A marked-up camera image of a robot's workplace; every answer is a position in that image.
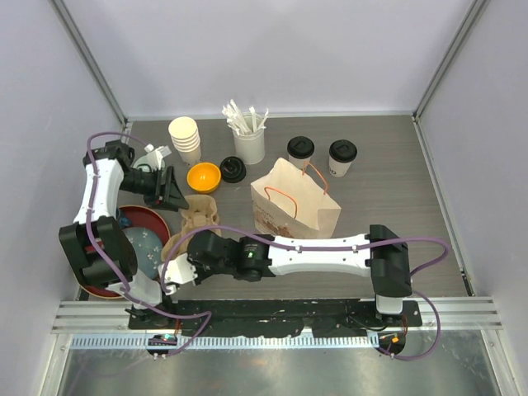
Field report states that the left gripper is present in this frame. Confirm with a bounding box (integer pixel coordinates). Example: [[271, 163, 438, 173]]
[[120, 166, 189, 212]]

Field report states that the purple cable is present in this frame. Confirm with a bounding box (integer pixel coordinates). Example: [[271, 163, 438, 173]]
[[85, 130, 213, 362], [158, 224, 453, 363]]

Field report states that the black lid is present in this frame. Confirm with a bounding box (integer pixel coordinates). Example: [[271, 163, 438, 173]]
[[329, 139, 358, 163], [287, 136, 315, 159]]

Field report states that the stack of paper cups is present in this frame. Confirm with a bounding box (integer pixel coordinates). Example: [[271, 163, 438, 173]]
[[167, 116, 201, 167]]

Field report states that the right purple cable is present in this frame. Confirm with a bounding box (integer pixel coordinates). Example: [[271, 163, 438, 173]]
[[158, 224, 453, 363]]

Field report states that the pale green bowl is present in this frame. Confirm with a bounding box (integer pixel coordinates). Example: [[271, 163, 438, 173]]
[[133, 153, 166, 172]]

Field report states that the red round tray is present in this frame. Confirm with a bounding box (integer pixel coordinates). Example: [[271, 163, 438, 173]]
[[70, 205, 172, 299]]

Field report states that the stack of black lids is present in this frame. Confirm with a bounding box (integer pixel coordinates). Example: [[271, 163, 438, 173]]
[[219, 156, 247, 183]]

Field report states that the brown paper bag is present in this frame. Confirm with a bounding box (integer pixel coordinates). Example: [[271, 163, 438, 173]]
[[250, 158, 342, 239]]

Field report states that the paper coffee cup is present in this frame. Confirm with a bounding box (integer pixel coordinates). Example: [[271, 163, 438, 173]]
[[287, 136, 315, 169], [328, 139, 358, 177]]

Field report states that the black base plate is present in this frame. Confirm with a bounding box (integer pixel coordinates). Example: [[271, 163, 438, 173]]
[[125, 299, 422, 338]]

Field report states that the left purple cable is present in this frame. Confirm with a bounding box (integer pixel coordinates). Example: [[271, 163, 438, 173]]
[[85, 130, 213, 362]]

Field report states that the dark blue mug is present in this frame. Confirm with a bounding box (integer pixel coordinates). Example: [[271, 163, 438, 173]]
[[116, 208, 131, 229]]

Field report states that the orange bowl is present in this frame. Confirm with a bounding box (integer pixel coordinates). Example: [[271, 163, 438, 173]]
[[186, 163, 222, 194]]

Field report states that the blue-grey plate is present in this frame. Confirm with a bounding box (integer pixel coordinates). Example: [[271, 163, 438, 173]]
[[124, 227, 163, 280]]

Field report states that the white straw holder cup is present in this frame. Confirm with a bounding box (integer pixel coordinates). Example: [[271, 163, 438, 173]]
[[232, 125, 266, 165]]

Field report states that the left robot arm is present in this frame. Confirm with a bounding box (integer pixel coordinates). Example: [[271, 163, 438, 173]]
[[59, 140, 189, 329]]

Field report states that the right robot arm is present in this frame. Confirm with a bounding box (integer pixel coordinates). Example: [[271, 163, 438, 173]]
[[186, 224, 412, 326]]

